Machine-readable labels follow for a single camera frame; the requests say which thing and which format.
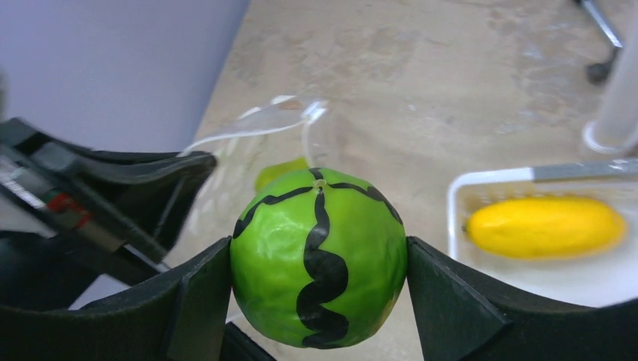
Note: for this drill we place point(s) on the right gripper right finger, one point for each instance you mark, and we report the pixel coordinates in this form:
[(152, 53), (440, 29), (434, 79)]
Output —
[(464, 314)]

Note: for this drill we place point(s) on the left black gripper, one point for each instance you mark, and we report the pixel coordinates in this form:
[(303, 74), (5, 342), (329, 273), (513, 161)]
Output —
[(76, 214)]

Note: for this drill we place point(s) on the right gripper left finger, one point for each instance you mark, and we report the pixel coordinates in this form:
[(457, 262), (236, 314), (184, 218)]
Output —
[(177, 315)]

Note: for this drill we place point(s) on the green pear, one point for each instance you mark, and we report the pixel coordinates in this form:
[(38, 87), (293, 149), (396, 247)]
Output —
[(272, 172)]

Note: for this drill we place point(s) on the green striped watermelon ball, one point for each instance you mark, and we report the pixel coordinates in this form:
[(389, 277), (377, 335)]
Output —
[(318, 259)]

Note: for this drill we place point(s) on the white plastic tray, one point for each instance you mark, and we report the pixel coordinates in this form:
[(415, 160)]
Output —
[(598, 280)]

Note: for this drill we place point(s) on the clear zip top bag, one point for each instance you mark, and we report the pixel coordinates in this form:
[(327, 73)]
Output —
[(287, 128)]

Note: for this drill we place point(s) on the yellow banana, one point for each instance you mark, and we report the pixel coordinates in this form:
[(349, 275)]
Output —
[(548, 227)]

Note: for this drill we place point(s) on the white pipe frame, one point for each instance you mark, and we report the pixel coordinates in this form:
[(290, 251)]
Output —
[(613, 133)]

